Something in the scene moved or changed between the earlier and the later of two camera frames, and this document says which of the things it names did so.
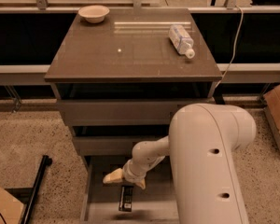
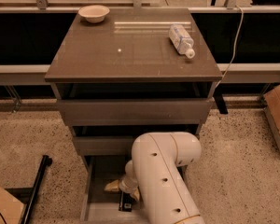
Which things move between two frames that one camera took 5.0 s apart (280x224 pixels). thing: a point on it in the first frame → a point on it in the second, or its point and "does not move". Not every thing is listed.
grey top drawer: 121,112 does not move
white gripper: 130,174 → 126,186
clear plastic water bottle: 182,40 does not move
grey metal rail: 241,72 does not move
